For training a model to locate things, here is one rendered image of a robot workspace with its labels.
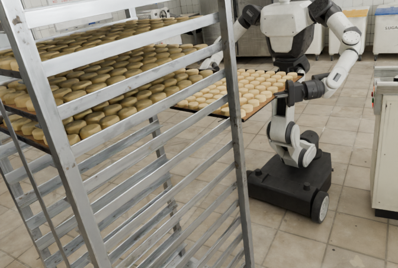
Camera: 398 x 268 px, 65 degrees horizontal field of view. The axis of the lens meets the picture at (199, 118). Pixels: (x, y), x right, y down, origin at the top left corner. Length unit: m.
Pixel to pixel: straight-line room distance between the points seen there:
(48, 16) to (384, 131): 1.76
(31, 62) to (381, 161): 1.88
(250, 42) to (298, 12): 3.92
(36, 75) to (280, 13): 1.46
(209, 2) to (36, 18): 5.37
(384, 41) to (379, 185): 3.65
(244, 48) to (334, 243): 4.24
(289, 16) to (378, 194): 1.19
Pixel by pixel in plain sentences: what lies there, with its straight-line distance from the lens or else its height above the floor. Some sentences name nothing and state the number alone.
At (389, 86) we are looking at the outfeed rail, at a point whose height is 0.88.
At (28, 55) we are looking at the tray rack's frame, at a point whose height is 1.45.
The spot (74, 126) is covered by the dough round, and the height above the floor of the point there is 1.24.
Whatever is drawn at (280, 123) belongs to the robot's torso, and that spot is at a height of 0.65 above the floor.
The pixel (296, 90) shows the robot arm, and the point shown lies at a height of 1.02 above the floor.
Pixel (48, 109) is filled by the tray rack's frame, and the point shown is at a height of 1.35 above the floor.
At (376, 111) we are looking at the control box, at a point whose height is 0.72.
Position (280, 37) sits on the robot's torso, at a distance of 1.90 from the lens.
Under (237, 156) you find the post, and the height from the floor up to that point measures 0.91.
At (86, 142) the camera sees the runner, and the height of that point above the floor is 1.24.
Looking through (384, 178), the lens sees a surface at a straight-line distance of 2.17.
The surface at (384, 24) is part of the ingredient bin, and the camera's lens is 5.53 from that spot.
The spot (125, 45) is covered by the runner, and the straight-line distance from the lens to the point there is 0.76.
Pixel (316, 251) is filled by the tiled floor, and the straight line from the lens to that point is 2.10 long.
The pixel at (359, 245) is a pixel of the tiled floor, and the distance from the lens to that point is 2.18.
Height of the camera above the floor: 1.52
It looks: 24 degrees down
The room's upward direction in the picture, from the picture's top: 9 degrees counter-clockwise
